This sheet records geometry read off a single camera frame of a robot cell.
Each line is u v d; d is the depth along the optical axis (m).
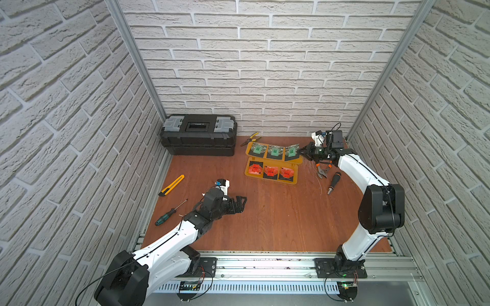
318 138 0.85
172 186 0.97
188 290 0.71
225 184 0.76
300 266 0.76
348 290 0.70
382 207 0.48
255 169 1.03
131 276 0.40
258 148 0.95
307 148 0.81
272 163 0.92
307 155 0.80
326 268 0.73
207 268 0.73
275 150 0.95
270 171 1.03
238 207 0.74
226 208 0.71
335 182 0.96
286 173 1.00
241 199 0.75
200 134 0.98
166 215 0.85
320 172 1.03
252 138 1.18
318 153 0.78
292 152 0.92
